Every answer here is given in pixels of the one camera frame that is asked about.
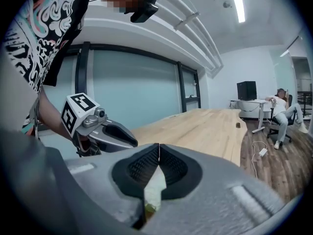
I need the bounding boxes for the person's grey trousers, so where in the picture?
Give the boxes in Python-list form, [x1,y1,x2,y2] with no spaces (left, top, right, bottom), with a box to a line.
[0,62,40,135]

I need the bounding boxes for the black printed t-shirt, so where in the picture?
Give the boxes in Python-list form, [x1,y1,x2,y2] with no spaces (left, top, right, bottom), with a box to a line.
[0,0,93,137]

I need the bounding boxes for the white floor cable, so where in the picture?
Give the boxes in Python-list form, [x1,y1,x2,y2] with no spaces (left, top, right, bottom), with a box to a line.
[251,141,269,180]

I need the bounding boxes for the pale green cloth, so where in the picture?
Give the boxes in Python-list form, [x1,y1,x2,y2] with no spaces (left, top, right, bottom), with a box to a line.
[143,166,167,215]

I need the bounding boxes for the white desk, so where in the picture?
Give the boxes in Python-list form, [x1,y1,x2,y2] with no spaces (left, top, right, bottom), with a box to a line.
[229,98,272,134]

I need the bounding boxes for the black monitor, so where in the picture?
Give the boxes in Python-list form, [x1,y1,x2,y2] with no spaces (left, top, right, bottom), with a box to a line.
[236,80,258,101]

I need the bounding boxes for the person's left forearm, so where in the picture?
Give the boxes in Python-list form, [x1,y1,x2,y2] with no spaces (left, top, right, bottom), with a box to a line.
[38,89,74,141]

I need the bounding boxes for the black office chair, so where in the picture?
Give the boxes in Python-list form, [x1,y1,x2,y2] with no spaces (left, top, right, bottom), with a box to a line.
[266,94,298,144]

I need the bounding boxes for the black window frame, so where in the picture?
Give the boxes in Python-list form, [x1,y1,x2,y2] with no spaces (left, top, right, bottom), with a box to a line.
[66,41,202,114]

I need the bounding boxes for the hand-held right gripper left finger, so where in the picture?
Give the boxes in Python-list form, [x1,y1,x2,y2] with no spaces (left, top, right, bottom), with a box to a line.
[0,128,160,235]

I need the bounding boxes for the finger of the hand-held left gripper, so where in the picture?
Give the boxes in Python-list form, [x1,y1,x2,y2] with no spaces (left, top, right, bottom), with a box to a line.
[105,119,139,147]
[88,128,137,154]

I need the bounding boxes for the black head-mounted camera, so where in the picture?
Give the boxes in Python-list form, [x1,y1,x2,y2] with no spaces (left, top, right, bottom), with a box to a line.
[124,0,160,24]

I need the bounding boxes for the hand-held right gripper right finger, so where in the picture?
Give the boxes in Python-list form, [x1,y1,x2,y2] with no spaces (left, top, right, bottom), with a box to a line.
[143,143,291,235]

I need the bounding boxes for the white ceiling pipe bundle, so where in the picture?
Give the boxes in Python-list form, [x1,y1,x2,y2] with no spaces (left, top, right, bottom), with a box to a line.
[155,0,224,74]

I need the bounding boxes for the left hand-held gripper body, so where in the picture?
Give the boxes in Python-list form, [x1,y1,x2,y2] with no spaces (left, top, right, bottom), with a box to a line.
[60,93,109,158]

